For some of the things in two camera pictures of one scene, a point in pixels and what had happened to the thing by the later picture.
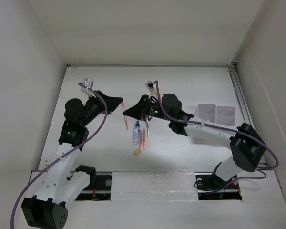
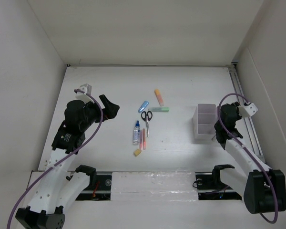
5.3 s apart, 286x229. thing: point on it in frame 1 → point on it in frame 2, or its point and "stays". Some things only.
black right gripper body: (154, 109) → (236, 104)
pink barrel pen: (141, 139) stays
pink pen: (144, 139) stays
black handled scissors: (147, 121) stays
